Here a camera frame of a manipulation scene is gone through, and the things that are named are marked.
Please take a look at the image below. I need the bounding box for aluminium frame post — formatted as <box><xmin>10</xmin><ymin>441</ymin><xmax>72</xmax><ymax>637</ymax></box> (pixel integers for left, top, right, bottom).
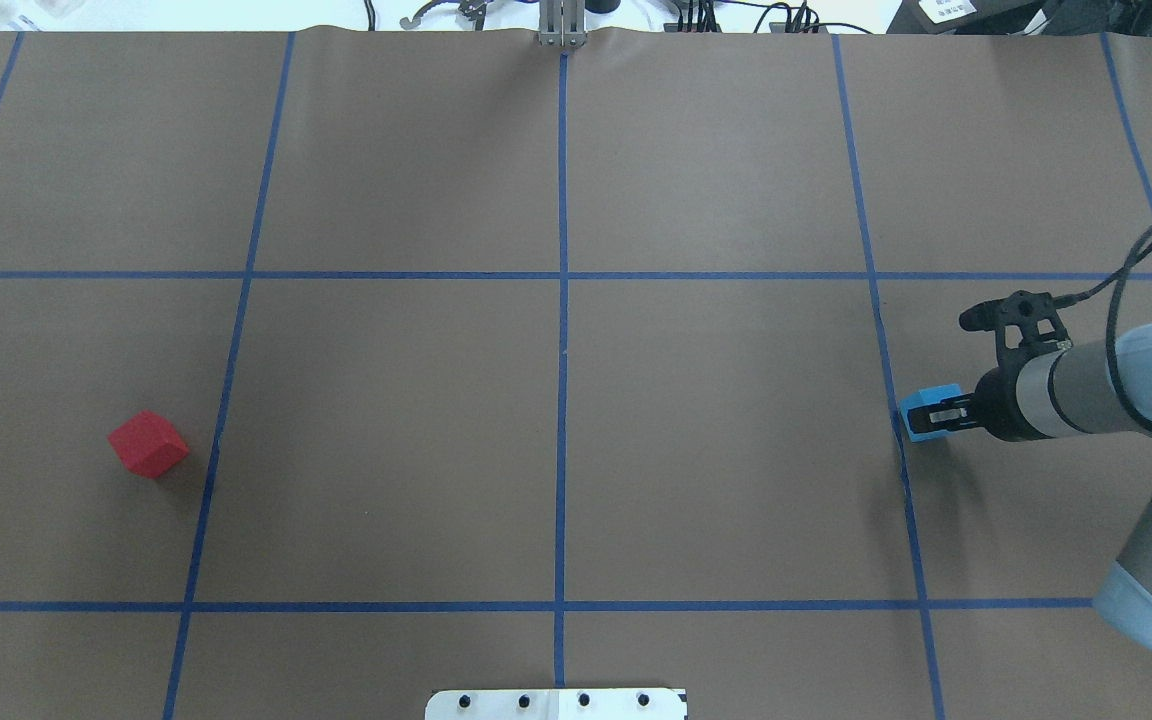
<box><xmin>536</xmin><ymin>0</ymin><xmax>588</xmax><ymax>50</ymax></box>

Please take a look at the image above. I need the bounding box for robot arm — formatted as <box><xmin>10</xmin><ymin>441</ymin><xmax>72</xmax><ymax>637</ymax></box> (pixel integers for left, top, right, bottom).
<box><xmin>899</xmin><ymin>323</ymin><xmax>1152</xmax><ymax>652</ymax></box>

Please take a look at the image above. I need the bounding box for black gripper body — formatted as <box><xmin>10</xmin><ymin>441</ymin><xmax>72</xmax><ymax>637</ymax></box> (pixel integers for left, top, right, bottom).
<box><xmin>969</xmin><ymin>367</ymin><xmax>1021</xmax><ymax>441</ymax></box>

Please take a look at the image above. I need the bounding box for blue cube block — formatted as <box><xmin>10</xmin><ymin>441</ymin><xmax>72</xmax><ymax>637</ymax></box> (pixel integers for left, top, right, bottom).
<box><xmin>899</xmin><ymin>384</ymin><xmax>969</xmax><ymax>444</ymax></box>

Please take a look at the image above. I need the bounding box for white pedestal base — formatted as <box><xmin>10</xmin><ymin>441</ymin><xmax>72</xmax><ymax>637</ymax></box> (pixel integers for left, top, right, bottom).
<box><xmin>424</xmin><ymin>687</ymin><xmax>689</xmax><ymax>719</ymax></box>

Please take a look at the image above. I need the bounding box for red cube block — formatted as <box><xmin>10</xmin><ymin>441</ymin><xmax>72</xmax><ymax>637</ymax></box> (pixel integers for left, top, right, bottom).
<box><xmin>108</xmin><ymin>410</ymin><xmax>189</xmax><ymax>480</ymax></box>

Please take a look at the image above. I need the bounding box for brown paper table cover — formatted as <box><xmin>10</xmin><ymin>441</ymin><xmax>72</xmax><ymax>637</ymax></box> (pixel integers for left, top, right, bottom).
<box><xmin>0</xmin><ymin>26</ymin><xmax>1152</xmax><ymax>719</ymax></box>

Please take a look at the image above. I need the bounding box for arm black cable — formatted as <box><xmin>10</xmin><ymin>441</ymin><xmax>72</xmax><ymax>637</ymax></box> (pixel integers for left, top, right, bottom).
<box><xmin>1056</xmin><ymin>222</ymin><xmax>1152</xmax><ymax>346</ymax></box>

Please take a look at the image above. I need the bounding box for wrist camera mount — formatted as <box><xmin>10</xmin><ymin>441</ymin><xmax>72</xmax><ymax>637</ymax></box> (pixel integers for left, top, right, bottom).
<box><xmin>957</xmin><ymin>290</ymin><xmax>1073</xmax><ymax>355</ymax></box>

